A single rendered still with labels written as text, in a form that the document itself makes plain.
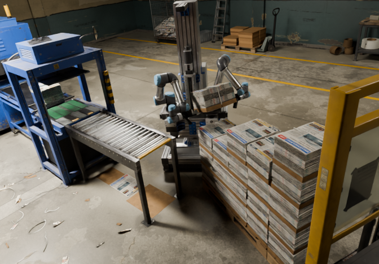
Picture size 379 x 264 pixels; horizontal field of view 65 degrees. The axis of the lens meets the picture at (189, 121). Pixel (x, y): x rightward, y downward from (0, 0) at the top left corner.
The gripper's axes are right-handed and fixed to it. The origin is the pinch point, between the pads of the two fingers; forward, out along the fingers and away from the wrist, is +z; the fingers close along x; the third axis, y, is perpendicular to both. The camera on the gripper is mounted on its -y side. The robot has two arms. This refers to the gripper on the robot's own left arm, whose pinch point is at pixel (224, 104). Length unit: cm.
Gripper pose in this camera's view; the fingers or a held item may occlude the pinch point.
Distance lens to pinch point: 339.4
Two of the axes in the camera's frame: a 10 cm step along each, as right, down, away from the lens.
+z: -8.7, 3.0, -4.0
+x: 4.2, 0.1, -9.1
